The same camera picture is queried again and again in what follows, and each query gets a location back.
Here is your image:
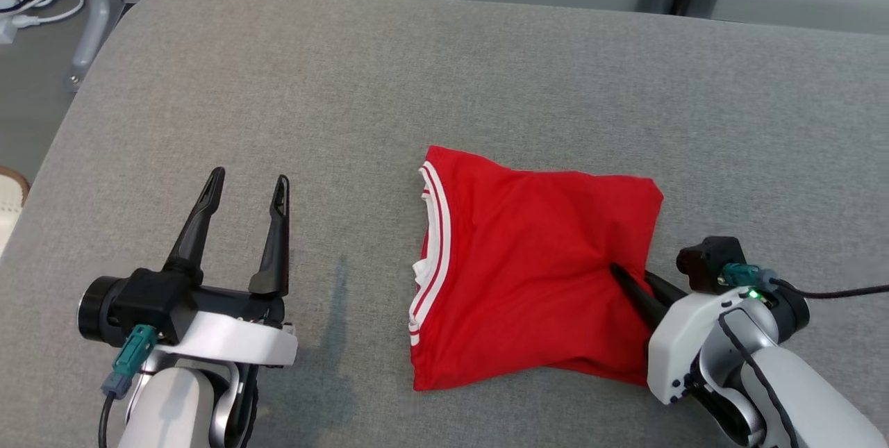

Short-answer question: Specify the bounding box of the teal plug black left cable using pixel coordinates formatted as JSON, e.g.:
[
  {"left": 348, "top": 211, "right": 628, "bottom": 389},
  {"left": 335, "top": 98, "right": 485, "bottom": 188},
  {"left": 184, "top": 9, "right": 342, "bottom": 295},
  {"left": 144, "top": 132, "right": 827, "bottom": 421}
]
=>
[{"left": 97, "top": 324, "right": 159, "bottom": 448}]

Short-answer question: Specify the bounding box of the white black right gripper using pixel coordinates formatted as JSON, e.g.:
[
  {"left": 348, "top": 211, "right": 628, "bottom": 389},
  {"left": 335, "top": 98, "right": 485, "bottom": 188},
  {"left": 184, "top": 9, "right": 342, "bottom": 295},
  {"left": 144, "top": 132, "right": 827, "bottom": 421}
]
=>
[{"left": 609, "top": 263, "right": 811, "bottom": 407}]

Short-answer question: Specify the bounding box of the grey metal table leg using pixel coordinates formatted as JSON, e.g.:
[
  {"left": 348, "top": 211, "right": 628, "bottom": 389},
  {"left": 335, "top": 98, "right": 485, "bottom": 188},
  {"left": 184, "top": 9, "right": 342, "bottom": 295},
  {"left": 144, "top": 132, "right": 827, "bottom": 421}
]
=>
[{"left": 58, "top": 0, "right": 127, "bottom": 92}]

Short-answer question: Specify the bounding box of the teal plug black right cable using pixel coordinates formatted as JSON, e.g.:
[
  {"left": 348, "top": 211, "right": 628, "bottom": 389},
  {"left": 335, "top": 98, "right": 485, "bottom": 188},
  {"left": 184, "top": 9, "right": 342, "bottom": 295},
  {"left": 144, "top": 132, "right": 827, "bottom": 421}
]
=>
[{"left": 720, "top": 262, "right": 889, "bottom": 300}]

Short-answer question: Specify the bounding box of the beige round rimmed object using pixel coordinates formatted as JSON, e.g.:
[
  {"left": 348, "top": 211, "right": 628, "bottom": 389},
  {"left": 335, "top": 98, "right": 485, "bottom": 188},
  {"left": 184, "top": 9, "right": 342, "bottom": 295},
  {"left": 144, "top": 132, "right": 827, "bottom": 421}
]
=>
[{"left": 0, "top": 166, "right": 31, "bottom": 256}]

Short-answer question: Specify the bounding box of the teal plug black cable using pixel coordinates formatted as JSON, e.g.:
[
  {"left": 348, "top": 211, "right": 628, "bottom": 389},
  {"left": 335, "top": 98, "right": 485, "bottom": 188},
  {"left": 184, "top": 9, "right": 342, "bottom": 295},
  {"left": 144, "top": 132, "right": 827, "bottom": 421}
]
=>
[
  {"left": 720, "top": 262, "right": 889, "bottom": 300},
  {"left": 97, "top": 324, "right": 159, "bottom": 448}
]

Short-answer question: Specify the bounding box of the red Bulls 23 jersey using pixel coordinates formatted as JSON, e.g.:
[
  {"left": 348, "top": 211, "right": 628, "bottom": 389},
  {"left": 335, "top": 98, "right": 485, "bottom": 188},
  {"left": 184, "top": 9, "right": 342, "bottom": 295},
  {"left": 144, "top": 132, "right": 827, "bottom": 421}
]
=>
[{"left": 408, "top": 145, "right": 665, "bottom": 392}]

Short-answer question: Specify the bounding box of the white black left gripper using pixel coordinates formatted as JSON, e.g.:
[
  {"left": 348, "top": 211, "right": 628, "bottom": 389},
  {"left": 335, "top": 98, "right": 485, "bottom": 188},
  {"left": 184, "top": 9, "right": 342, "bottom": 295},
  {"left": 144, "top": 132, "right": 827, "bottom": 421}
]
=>
[{"left": 77, "top": 167, "right": 299, "bottom": 368}]

